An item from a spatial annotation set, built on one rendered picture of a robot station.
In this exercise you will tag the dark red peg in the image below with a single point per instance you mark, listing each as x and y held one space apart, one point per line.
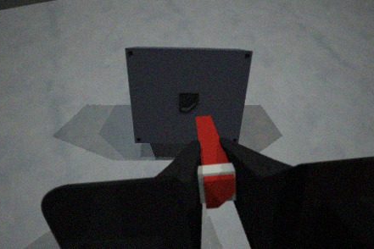
216 176

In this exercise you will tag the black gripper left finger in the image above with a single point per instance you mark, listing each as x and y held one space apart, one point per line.
167 206

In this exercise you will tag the dark grey sloped panel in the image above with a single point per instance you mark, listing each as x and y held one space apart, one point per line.
170 86

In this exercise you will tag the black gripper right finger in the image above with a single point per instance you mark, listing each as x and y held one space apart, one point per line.
277 203

